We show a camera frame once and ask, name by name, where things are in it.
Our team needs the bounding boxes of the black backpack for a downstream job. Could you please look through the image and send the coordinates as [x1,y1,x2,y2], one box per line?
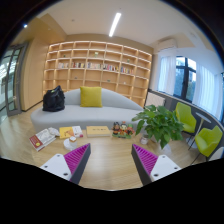
[43,85,65,112]

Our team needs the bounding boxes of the lime green chair near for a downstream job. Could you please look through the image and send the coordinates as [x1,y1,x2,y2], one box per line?
[190,126,223,160]

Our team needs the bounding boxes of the yellow book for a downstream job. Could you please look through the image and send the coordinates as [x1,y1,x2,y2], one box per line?
[59,127,74,139]

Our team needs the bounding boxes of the red and white book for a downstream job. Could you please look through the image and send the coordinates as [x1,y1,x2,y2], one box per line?
[29,129,56,151]

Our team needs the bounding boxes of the lime green chair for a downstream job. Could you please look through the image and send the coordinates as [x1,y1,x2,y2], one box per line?
[175,102,196,134]
[190,126,223,160]

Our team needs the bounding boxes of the ceiling strip light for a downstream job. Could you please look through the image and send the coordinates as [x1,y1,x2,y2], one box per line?
[109,12,121,37]

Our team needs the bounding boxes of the white pink booklet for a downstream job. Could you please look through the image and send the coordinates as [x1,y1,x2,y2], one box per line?
[72,126,83,137]

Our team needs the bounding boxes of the green potted plant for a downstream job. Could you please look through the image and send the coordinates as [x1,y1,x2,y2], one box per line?
[133,105,183,148]

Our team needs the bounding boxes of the grey curved sofa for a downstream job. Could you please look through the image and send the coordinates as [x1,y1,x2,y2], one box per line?
[31,89,143,132]

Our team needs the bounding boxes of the colourful toy figures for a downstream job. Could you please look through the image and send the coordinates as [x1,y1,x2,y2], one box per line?
[112,121,135,139]

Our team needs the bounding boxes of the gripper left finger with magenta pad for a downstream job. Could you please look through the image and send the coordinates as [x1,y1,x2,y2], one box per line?
[41,144,91,184]

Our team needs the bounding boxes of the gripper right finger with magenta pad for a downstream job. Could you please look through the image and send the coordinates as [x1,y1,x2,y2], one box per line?
[131,144,180,185]

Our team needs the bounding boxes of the lime green chair far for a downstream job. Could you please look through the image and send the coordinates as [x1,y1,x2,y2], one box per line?
[175,102,196,134]

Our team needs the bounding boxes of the yellow cushion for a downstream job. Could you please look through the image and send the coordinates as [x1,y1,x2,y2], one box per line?
[80,86,102,107]

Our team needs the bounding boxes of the crumpled white paper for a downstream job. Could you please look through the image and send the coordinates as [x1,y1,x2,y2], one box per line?
[48,127,60,137]

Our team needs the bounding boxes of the wooden bookshelf wall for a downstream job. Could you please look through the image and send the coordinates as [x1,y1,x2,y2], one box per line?
[43,41,152,107]

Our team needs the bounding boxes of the glass door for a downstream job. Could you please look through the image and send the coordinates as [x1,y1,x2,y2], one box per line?
[0,43,28,116]

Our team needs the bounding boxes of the white charger on round base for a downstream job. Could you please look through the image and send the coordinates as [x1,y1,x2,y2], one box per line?
[64,136,77,151]

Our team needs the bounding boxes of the tan flat box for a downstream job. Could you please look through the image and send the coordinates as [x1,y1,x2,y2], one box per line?
[86,126,110,137]

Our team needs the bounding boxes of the white curtains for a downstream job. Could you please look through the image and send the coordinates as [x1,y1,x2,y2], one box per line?
[158,56,224,120]

